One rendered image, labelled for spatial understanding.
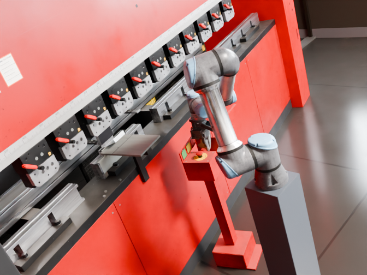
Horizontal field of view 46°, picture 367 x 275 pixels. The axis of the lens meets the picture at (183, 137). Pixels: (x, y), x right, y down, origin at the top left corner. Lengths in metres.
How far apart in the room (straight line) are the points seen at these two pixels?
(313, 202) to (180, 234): 0.96
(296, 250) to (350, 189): 1.08
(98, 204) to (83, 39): 0.78
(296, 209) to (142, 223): 0.80
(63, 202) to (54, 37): 0.74
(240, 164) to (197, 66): 0.44
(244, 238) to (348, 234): 0.61
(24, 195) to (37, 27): 0.81
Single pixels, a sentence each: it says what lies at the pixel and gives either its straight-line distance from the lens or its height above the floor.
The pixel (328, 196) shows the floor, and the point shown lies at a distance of 3.09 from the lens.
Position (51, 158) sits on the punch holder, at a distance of 1.99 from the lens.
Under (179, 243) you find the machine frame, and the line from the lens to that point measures 2.64.
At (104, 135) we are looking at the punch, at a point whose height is 1.06.
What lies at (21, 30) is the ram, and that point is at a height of 1.69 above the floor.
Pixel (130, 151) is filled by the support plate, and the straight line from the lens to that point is 2.12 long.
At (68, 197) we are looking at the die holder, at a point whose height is 0.95.
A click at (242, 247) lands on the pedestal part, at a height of 0.12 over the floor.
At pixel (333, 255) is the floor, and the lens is 2.70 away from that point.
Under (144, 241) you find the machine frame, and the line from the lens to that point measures 2.36.
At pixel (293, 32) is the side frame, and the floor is 0.70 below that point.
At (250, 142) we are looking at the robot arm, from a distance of 1.85.
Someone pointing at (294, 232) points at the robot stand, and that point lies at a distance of 2.09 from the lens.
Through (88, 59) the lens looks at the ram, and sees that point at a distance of 2.17.
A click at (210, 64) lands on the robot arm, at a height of 1.37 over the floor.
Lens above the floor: 1.94
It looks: 27 degrees down
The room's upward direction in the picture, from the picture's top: 19 degrees counter-clockwise
